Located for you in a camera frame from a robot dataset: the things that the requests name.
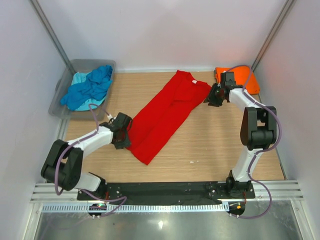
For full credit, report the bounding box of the red t shirt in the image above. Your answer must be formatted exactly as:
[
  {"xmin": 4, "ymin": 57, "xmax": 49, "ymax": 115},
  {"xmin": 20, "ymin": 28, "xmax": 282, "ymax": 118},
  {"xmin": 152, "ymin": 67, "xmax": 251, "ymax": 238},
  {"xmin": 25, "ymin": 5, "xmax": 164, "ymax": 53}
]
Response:
[{"xmin": 127, "ymin": 70, "xmax": 211, "ymax": 165}]

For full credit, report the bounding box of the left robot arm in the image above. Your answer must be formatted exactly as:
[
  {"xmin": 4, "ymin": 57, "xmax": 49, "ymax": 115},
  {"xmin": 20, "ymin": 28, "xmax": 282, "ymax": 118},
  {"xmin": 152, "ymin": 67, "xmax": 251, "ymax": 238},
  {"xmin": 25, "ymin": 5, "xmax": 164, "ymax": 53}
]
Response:
[{"xmin": 40, "ymin": 112, "xmax": 133, "ymax": 200}]

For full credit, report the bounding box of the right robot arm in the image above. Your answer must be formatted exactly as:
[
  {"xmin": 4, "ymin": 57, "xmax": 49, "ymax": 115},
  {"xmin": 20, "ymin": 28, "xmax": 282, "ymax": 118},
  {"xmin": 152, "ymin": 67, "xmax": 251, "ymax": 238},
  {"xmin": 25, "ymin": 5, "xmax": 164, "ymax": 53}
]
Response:
[{"xmin": 203, "ymin": 71, "xmax": 277, "ymax": 198}]

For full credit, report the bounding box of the folded orange t shirt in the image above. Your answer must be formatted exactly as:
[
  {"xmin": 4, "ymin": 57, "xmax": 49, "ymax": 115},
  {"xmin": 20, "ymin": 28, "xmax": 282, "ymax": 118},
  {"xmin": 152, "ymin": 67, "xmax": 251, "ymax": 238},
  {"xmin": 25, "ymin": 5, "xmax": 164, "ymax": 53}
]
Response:
[{"xmin": 214, "ymin": 66, "xmax": 260, "ymax": 95}]

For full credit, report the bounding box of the light blue t shirt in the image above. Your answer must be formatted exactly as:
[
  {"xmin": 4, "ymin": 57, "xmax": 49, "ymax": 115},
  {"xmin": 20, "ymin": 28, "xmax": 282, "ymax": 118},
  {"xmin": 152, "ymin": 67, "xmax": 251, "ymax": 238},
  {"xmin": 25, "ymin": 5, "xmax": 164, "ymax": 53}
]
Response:
[{"xmin": 70, "ymin": 71, "xmax": 107, "ymax": 112}]

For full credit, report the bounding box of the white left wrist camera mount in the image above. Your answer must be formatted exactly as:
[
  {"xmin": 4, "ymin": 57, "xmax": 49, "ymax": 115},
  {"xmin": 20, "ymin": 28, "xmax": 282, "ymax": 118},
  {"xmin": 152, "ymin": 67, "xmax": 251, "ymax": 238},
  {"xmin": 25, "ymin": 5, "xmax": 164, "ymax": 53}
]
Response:
[{"xmin": 106, "ymin": 114, "xmax": 116, "ymax": 121}]

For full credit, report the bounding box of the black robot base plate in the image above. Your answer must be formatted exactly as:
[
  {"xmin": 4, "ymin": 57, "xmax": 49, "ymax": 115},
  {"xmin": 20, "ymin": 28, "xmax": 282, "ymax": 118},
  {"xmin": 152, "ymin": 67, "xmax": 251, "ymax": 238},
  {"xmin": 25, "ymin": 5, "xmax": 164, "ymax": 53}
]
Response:
[{"xmin": 92, "ymin": 180, "xmax": 256, "ymax": 200}]

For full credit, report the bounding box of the white slotted cable duct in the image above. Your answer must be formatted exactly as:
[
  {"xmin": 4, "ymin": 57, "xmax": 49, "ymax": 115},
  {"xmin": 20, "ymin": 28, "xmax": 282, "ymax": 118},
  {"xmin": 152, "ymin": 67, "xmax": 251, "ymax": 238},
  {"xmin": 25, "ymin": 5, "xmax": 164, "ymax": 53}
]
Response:
[{"xmin": 41, "ymin": 202, "xmax": 229, "ymax": 213}]

